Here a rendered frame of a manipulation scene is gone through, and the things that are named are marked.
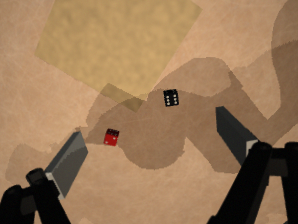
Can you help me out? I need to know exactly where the tan flat mat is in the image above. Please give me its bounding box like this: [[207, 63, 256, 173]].
[[34, 0, 202, 113]]

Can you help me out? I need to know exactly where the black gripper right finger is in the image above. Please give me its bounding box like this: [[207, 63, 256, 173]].
[[207, 106, 298, 224]]

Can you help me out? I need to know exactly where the black die with grey pips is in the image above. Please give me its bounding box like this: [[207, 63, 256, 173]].
[[163, 89, 179, 107]]

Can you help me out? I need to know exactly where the red die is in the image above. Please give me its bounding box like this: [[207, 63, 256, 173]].
[[104, 128, 119, 146]]

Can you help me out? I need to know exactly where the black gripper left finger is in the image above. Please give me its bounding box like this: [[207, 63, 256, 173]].
[[0, 131, 88, 224]]

